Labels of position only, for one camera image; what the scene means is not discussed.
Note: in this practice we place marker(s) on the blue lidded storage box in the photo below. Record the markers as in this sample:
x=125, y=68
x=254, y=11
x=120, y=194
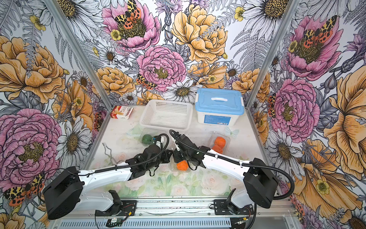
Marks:
x=218, y=106

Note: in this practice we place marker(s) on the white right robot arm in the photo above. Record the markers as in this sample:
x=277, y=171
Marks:
x=259, y=181

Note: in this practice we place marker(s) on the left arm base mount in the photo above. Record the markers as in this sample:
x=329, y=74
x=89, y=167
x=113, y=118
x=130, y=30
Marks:
x=118, y=207

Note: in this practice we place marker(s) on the red and white carton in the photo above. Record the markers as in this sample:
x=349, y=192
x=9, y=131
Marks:
x=121, y=112

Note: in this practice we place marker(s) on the orange toy fruit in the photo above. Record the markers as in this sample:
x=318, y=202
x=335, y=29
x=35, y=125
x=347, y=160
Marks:
x=182, y=166
x=220, y=141
x=217, y=149

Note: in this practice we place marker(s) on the clear clamshell with green fruit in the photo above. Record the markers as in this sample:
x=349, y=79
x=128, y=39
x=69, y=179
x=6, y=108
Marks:
x=153, y=132

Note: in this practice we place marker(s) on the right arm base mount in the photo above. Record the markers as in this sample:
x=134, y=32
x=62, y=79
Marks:
x=226, y=207

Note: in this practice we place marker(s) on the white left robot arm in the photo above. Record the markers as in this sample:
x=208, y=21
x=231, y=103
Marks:
x=72, y=189

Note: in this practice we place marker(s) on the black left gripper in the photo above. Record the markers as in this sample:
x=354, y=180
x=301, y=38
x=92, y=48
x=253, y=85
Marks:
x=167, y=156

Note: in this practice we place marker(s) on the green toy fruit left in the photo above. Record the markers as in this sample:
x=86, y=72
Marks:
x=147, y=139

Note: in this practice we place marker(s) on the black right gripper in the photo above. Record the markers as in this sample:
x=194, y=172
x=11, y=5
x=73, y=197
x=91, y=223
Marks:
x=175, y=154

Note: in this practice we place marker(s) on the white perforated plastic basket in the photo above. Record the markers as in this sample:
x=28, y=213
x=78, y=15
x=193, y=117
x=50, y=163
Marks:
x=166, y=115

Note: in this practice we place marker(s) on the aluminium front rail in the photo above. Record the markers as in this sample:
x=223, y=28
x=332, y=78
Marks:
x=183, y=213

